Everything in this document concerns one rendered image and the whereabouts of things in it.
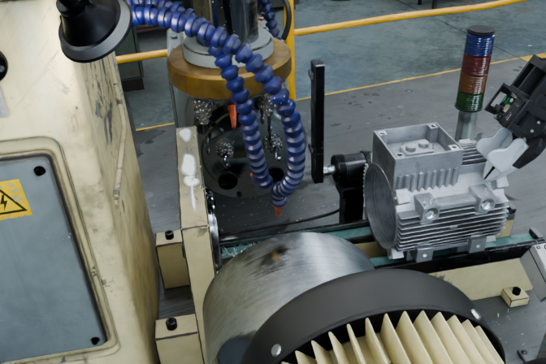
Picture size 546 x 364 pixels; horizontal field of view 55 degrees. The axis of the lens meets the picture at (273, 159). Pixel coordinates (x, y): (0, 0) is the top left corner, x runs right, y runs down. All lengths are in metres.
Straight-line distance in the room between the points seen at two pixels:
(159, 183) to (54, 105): 0.88
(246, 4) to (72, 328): 0.51
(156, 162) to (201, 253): 0.82
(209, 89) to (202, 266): 0.26
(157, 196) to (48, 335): 0.67
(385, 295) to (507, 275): 0.82
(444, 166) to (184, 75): 0.46
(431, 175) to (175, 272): 0.55
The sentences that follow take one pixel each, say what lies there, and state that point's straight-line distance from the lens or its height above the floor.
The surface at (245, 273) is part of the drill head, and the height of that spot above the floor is 1.15.
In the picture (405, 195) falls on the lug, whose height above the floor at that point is 1.08.
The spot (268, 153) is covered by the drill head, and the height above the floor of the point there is 1.03.
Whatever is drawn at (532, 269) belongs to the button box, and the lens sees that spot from 0.88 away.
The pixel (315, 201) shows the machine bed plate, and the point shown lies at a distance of 1.35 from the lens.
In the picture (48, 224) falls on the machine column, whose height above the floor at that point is 1.21.
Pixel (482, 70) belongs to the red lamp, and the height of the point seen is 1.13.
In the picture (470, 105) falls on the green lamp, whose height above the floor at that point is 1.05.
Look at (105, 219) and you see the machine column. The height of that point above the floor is 1.20.
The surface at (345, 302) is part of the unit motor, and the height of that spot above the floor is 1.36.
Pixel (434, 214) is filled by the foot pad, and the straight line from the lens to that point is 0.91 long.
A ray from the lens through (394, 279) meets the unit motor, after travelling 0.34.
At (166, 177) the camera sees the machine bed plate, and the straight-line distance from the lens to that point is 1.49.
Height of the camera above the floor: 1.60
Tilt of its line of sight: 32 degrees down
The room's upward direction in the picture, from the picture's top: 3 degrees counter-clockwise
